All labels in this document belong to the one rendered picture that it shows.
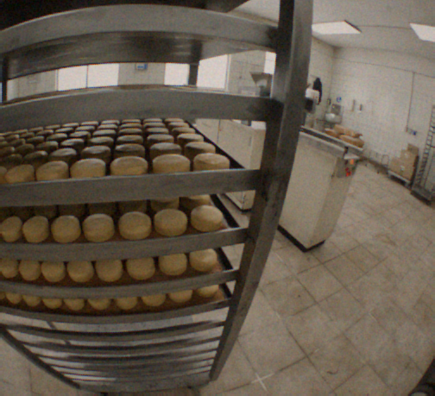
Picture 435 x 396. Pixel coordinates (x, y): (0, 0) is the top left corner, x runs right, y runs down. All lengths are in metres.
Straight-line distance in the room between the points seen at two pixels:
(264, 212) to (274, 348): 1.10
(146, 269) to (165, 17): 0.35
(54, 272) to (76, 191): 0.20
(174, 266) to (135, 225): 0.11
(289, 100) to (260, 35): 0.08
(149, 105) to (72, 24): 0.12
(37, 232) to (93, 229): 0.10
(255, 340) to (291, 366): 0.26
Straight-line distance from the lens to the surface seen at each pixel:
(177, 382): 1.04
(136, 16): 0.23
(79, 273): 0.40
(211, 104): 0.24
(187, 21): 0.24
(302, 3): 0.28
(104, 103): 0.23
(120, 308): 0.48
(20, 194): 0.29
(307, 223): 1.76
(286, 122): 0.25
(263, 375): 1.25
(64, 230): 0.34
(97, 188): 0.25
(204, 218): 0.34
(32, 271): 0.44
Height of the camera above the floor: 1.16
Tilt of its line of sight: 24 degrees down
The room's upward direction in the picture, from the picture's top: 6 degrees clockwise
